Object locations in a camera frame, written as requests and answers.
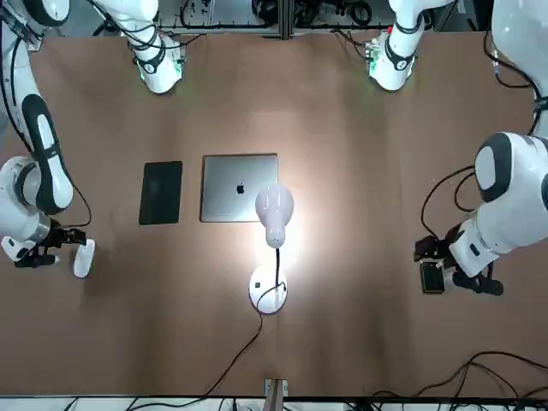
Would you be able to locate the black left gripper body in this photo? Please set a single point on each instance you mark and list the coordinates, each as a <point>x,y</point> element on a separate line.
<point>445,250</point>

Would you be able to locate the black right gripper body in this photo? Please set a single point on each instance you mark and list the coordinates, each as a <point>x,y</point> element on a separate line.
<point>53,240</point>

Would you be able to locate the white mouse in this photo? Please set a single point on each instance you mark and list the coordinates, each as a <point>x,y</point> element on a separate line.
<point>83,263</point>

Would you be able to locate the small black object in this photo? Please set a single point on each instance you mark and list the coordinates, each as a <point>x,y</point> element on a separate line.
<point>432,280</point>

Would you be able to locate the white desk lamp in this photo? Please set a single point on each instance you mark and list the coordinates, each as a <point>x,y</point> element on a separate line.
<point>276,205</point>

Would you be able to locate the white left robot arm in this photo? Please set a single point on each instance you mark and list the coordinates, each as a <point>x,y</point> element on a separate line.
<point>505,222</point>

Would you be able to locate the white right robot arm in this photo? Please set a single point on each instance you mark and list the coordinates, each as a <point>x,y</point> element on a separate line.
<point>158,73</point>

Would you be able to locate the black mouse pad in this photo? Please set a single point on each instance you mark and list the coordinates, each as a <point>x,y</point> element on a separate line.
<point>160,192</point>

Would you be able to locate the silver laptop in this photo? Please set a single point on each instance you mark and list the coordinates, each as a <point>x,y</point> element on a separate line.
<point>227,188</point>

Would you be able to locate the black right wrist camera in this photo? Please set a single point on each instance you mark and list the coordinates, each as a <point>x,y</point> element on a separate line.
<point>36,261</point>

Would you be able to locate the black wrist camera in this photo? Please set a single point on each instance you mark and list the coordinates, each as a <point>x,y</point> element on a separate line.
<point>36,261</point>
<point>479,284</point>

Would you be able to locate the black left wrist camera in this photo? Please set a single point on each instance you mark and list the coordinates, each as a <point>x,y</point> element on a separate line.
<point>479,284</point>

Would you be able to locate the aluminium strut with bracket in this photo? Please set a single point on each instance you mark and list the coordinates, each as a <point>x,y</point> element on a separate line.
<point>36,45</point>

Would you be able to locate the aluminium post with bracket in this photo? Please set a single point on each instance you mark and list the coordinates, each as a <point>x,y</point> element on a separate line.
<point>276,391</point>

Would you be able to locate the aluminium frame post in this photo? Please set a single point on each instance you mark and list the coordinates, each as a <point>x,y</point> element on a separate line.
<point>286,21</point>

